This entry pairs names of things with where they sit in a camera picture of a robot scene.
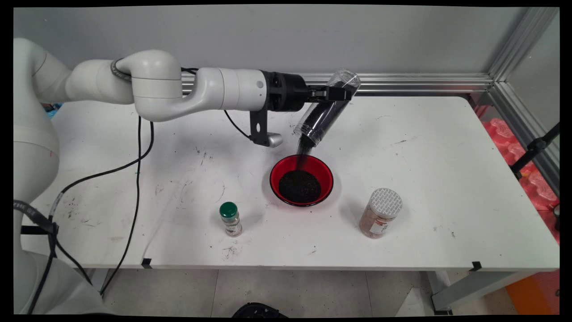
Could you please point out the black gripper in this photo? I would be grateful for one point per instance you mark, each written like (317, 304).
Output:
(286, 91)

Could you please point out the tall clear plastic jar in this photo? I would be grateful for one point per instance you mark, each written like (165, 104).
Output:
(321, 114)

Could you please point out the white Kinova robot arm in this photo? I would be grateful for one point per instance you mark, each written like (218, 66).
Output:
(214, 89)

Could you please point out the red bowl with black rim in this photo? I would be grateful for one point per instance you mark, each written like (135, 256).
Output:
(286, 167)

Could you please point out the black seeds heap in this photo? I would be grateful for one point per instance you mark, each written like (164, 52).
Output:
(300, 188)

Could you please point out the brown spice jar white lid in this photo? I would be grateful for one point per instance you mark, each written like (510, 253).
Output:
(380, 214)

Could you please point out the small spice bottle green cap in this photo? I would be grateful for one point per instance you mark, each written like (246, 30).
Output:
(231, 221)

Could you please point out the black chair base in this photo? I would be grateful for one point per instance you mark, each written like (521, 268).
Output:
(259, 311)

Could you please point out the black tape piece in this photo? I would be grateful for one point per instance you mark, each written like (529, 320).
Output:
(475, 266)
(146, 263)

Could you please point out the red plastic bags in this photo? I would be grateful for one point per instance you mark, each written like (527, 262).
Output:
(536, 188)

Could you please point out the grey table leg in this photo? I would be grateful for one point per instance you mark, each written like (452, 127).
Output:
(96, 281)
(469, 290)

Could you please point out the blue cloth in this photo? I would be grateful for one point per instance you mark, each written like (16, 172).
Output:
(52, 110)

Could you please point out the orange box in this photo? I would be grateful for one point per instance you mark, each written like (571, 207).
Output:
(536, 295)

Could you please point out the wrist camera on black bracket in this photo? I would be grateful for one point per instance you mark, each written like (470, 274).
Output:
(273, 140)

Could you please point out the aluminium frame rail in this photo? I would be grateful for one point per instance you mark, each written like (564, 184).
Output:
(402, 82)
(514, 116)

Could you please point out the aluminium frame post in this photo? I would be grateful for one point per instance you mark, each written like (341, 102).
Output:
(518, 40)

